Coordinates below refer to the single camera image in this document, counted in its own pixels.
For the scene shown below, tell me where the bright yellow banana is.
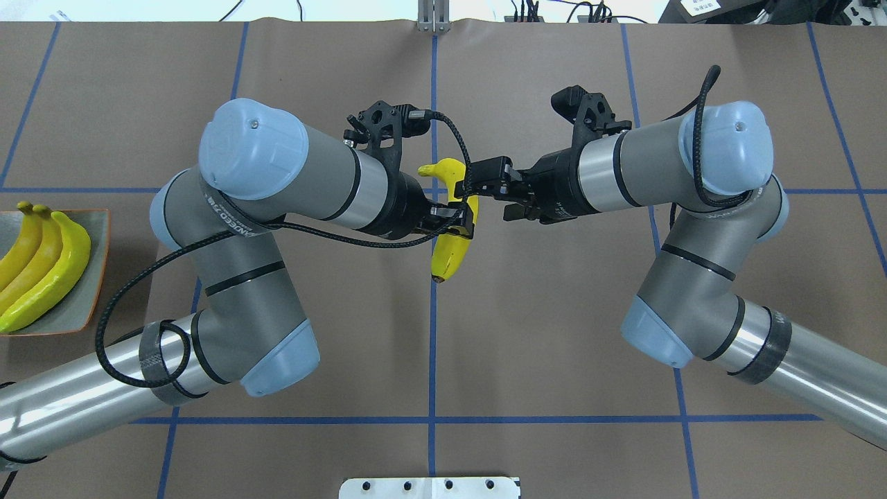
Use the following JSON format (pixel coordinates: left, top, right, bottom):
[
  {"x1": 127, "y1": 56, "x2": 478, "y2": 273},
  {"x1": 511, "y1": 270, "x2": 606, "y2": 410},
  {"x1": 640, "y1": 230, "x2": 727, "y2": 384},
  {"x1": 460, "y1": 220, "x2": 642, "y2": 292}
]
[{"x1": 2, "y1": 211, "x2": 91, "y2": 333}]

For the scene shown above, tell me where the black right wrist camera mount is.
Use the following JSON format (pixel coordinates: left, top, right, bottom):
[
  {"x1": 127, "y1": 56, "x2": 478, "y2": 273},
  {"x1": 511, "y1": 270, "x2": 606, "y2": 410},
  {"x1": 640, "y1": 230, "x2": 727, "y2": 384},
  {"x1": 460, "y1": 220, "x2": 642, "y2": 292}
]
[{"x1": 550, "y1": 85, "x2": 633, "y2": 150}]

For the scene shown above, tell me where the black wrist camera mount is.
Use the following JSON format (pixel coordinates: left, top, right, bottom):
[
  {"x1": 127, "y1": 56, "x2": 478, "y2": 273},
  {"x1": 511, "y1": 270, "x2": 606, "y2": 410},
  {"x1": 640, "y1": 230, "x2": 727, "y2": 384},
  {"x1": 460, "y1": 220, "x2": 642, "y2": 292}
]
[
  {"x1": 550, "y1": 85, "x2": 633, "y2": 150},
  {"x1": 343, "y1": 100, "x2": 431, "y2": 173}
]

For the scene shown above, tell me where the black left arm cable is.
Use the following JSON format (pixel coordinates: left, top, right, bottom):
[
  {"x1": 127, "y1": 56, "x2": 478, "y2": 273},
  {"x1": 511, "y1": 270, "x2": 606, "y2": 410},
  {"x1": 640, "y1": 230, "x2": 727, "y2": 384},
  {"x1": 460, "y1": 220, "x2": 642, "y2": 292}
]
[{"x1": 95, "y1": 111, "x2": 473, "y2": 389}]

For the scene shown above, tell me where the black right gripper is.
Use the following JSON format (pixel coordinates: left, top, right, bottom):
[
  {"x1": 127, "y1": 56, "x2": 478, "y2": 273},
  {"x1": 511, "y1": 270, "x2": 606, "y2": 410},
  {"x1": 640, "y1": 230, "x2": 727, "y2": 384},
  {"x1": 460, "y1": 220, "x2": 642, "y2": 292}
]
[{"x1": 454, "y1": 149, "x2": 590, "y2": 225}]

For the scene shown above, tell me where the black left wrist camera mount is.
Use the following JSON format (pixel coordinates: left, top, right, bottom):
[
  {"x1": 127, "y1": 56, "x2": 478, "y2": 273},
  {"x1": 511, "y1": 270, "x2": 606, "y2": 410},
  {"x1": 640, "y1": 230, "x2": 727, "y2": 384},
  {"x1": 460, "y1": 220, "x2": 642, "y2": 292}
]
[{"x1": 343, "y1": 100, "x2": 431, "y2": 173}]

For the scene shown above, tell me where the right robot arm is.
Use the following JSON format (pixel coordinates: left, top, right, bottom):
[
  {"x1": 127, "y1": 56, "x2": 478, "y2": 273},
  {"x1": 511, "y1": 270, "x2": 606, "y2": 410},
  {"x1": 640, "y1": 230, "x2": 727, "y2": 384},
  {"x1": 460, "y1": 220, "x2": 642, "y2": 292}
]
[{"x1": 466, "y1": 94, "x2": 886, "y2": 448}]

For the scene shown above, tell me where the aluminium frame post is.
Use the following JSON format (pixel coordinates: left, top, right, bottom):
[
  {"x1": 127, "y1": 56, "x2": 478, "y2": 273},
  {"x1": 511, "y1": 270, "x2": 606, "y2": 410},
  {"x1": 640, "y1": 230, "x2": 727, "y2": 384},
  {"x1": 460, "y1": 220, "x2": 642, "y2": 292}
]
[{"x1": 416, "y1": 0, "x2": 452, "y2": 35}]

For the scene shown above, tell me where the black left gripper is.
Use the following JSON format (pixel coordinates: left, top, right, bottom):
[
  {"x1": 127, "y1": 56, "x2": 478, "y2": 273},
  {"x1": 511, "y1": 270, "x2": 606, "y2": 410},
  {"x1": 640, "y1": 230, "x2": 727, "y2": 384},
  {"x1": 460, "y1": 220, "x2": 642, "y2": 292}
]
[{"x1": 378, "y1": 173, "x2": 477, "y2": 240}]

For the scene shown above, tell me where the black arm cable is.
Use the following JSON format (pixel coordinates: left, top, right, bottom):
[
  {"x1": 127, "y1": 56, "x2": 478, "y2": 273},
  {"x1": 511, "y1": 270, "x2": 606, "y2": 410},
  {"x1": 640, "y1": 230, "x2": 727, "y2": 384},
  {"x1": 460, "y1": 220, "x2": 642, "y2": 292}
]
[
  {"x1": 665, "y1": 65, "x2": 753, "y2": 229},
  {"x1": 95, "y1": 111, "x2": 473, "y2": 389}
]

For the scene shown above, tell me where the grey square plate orange rim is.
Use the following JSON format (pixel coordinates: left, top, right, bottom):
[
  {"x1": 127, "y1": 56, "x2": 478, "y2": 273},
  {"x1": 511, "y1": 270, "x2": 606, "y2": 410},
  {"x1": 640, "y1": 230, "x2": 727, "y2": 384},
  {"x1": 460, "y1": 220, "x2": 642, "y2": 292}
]
[{"x1": 2, "y1": 209, "x2": 110, "y2": 337}]

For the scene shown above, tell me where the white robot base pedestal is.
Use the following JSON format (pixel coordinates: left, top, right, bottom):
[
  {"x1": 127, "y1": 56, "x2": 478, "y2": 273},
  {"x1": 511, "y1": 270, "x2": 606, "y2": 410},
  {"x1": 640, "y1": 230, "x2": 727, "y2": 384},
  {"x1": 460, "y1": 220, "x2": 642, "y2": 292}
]
[{"x1": 338, "y1": 476, "x2": 522, "y2": 498}]

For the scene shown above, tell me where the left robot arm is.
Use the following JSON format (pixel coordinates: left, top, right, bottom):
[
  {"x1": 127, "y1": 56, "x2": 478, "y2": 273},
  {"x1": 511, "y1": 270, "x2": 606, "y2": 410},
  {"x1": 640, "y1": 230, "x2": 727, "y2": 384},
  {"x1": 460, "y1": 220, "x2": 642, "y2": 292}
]
[{"x1": 2, "y1": 98, "x2": 470, "y2": 473}]

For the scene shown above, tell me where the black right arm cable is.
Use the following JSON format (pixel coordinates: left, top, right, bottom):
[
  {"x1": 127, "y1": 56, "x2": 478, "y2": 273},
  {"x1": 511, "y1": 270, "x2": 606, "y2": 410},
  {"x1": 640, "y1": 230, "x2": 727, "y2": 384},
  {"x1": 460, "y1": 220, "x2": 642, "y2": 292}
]
[{"x1": 665, "y1": 65, "x2": 753, "y2": 229}]

